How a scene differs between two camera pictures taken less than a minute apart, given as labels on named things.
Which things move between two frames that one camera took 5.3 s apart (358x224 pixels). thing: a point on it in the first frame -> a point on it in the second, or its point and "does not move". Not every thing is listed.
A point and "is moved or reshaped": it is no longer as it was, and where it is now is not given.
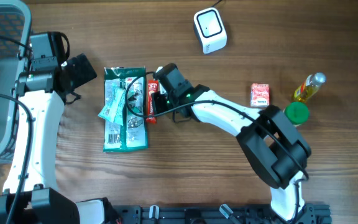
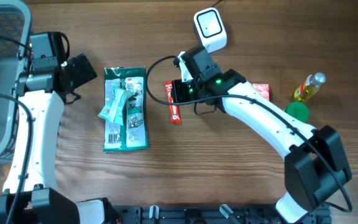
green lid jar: x=296 y=112 does not move
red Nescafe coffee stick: x=153 y=88 is moved or reshaped
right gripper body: x=162 y=103 -> x=185 y=91
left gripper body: x=81 y=73 does not move
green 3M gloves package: x=133 y=134 does not move
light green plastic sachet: x=114 y=109 does not move
